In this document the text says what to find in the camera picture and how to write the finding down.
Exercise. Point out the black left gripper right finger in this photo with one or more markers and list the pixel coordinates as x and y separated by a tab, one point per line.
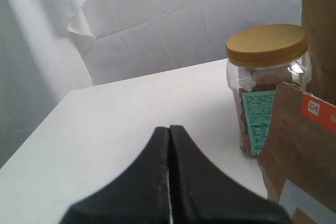
202	193

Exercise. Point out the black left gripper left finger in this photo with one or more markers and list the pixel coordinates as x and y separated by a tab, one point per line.
139	195

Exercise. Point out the brown paper bag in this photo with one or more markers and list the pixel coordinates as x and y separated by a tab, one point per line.
318	20

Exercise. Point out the brown kraft pouch orange label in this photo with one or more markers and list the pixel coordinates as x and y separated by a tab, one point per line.
298	159

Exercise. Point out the clear jar with tan lid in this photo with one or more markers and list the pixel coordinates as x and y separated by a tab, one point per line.
259	59

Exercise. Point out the white backdrop cloth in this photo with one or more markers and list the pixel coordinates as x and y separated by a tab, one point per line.
51	47

